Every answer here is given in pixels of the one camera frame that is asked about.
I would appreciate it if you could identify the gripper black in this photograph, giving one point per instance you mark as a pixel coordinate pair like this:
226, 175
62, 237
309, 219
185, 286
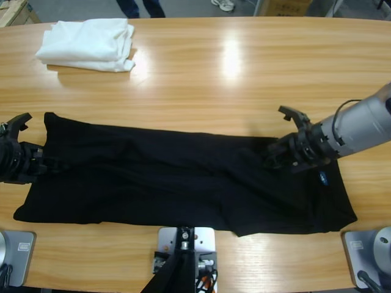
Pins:
18, 161
308, 149

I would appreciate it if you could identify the black polo shirt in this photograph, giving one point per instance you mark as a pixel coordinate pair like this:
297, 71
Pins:
183, 177

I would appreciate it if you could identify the white folded cloth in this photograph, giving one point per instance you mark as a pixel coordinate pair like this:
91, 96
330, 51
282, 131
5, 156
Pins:
82, 42

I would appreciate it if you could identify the brown cardboard box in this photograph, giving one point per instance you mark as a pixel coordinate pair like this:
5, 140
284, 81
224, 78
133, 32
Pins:
287, 7

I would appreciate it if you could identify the grey metal leg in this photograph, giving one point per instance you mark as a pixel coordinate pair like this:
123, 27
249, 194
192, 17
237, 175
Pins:
259, 7

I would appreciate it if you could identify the wooden pallet stack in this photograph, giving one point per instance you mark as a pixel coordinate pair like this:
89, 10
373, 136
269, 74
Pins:
12, 12

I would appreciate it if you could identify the bystander in blue jeans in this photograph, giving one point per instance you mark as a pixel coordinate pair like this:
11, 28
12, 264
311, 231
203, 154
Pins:
131, 7

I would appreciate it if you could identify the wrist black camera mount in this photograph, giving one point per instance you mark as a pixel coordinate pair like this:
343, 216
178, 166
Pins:
294, 114
16, 123

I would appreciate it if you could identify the arm grey base plate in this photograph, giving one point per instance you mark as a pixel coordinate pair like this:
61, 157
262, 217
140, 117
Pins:
357, 253
18, 256

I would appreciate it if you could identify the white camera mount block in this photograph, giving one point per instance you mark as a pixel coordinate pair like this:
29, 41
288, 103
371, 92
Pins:
166, 238

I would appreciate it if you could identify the white metal frame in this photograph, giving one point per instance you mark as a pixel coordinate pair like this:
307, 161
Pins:
333, 7

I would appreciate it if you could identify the dark camera post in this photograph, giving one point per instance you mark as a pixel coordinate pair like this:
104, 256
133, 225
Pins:
178, 274

